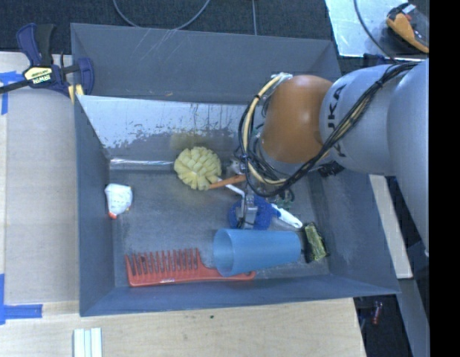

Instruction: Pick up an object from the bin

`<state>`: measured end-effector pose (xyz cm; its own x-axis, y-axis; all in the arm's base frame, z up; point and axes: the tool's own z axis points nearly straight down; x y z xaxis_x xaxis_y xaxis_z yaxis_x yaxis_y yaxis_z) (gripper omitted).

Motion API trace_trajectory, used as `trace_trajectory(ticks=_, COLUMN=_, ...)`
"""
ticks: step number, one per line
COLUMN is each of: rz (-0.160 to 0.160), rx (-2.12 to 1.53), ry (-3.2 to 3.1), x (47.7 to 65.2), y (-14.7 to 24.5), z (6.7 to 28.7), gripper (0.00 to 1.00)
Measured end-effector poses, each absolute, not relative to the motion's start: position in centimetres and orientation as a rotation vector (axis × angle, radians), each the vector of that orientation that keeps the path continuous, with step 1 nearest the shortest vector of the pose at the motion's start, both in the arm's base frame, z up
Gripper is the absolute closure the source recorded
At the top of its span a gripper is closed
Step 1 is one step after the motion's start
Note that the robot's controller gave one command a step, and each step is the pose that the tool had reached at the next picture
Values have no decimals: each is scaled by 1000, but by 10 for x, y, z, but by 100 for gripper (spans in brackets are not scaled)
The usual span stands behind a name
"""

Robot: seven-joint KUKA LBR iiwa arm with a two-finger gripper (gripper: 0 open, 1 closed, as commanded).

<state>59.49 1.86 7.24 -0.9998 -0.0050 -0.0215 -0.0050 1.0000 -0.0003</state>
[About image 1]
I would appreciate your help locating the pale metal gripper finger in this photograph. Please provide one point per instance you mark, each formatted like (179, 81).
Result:
(252, 213)
(248, 201)

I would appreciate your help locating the blue plastic cup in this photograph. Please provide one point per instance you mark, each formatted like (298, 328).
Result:
(259, 249)

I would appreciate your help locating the yellow and black packet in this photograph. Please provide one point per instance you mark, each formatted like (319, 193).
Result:
(314, 242)

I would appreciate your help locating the grey metal bin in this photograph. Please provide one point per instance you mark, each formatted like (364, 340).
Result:
(170, 218)

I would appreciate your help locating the red comb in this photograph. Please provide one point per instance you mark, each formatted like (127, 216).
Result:
(166, 271)

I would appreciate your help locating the white and orange toy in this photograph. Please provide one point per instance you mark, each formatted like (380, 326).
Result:
(118, 198)

